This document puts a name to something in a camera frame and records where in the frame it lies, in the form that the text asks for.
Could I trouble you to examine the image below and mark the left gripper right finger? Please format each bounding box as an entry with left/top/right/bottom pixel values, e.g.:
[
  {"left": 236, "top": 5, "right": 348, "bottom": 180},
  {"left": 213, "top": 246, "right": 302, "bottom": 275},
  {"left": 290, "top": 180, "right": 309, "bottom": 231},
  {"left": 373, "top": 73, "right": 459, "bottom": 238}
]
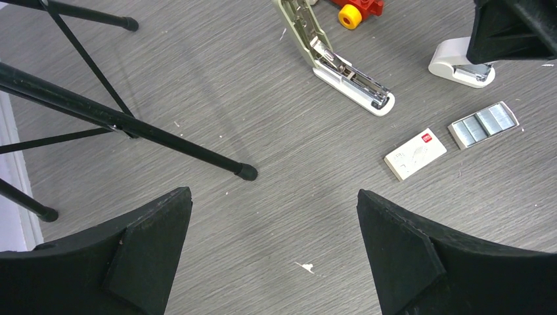
[{"left": 357, "top": 190, "right": 556, "bottom": 314}]

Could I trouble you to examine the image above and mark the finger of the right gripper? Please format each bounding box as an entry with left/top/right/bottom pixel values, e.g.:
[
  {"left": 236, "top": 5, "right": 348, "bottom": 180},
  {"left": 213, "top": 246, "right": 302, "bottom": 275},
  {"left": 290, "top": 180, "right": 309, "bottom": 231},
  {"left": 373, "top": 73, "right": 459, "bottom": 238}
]
[{"left": 466, "top": 0, "right": 556, "bottom": 64}]

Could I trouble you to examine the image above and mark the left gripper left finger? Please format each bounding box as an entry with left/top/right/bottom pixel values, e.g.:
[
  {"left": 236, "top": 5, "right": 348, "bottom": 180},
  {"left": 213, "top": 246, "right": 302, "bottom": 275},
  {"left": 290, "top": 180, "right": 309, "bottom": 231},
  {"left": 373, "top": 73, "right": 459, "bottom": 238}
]
[{"left": 1, "top": 187, "right": 192, "bottom": 314}]

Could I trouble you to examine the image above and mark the white staple remover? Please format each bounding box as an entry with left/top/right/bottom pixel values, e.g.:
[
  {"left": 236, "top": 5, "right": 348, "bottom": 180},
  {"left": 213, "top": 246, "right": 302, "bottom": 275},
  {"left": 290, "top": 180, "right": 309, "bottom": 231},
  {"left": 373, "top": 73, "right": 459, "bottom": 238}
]
[{"left": 428, "top": 37, "right": 496, "bottom": 89}]

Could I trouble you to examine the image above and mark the staple tray with staples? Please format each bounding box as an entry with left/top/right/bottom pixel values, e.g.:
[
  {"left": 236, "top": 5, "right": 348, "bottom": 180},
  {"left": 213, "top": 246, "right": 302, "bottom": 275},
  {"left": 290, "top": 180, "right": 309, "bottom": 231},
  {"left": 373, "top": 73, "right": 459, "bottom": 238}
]
[{"left": 447, "top": 101, "right": 520, "bottom": 150}]

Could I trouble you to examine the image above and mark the white staple box sleeve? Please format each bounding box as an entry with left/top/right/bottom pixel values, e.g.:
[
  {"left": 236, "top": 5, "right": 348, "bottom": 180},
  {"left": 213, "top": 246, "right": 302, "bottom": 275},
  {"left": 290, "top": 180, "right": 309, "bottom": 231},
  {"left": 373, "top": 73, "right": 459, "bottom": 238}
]
[{"left": 384, "top": 128, "right": 447, "bottom": 181}]

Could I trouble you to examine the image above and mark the white and green stapler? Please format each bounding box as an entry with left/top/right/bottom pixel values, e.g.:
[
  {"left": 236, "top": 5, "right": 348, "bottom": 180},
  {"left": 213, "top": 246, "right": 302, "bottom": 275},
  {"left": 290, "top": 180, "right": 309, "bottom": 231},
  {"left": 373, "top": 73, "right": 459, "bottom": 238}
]
[{"left": 272, "top": 0, "right": 395, "bottom": 117}]

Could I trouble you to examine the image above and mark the red yellow toy brick car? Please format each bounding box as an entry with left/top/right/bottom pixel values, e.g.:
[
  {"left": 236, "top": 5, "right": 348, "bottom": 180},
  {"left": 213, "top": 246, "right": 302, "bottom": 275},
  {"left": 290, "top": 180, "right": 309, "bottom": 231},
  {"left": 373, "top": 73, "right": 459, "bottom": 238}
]
[{"left": 331, "top": 0, "right": 384, "bottom": 30}]

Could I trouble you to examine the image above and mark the black perforated music stand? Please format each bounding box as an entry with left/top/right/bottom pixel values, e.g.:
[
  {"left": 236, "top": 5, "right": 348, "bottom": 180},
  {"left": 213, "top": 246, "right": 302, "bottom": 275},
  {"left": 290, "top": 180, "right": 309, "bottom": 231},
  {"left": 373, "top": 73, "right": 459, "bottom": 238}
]
[{"left": 0, "top": 0, "right": 259, "bottom": 223}]

